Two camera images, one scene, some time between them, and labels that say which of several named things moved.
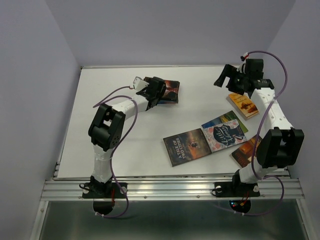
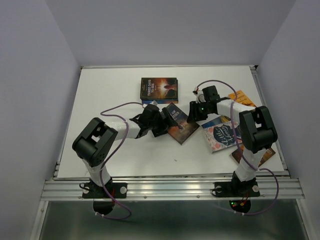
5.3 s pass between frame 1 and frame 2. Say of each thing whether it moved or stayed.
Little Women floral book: stayed
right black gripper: moved
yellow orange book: stayed
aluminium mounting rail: stayed
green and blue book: stayed
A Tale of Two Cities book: moved
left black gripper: moved
